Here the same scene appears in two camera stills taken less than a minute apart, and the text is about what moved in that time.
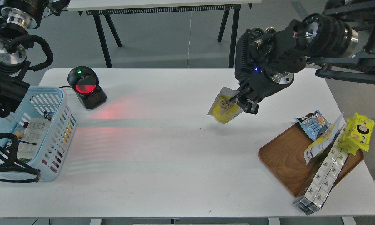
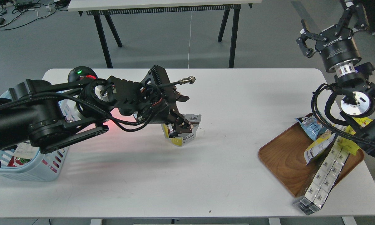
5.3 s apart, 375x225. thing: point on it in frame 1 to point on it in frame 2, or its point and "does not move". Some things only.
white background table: (99, 9) does not move
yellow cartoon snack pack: (357, 134) does not move
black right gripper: (250, 106) to (336, 45)
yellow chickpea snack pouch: (223, 109) to (181, 140)
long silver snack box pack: (324, 182) does not move
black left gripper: (266, 60) to (150, 100)
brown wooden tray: (283, 154) does not move
